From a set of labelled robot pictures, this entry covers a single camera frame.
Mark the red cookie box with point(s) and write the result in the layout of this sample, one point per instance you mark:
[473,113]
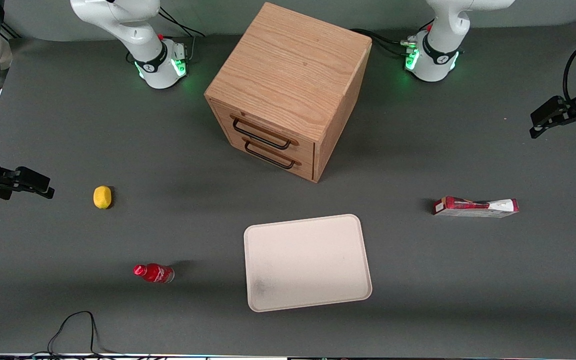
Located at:
[473,206]

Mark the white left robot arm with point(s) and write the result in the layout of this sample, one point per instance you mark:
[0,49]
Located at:
[440,30]

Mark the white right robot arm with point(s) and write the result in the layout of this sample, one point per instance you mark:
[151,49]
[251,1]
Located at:
[118,22]

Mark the beige rectangular tray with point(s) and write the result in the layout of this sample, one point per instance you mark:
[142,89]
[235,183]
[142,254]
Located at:
[305,262]

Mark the yellow lemon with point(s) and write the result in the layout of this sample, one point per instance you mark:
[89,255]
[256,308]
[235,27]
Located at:
[102,197]

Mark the red soda bottle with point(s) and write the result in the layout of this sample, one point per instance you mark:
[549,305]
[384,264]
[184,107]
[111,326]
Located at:
[154,273]

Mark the wooden two-drawer cabinet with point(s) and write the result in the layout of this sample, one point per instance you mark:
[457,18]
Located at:
[288,70]

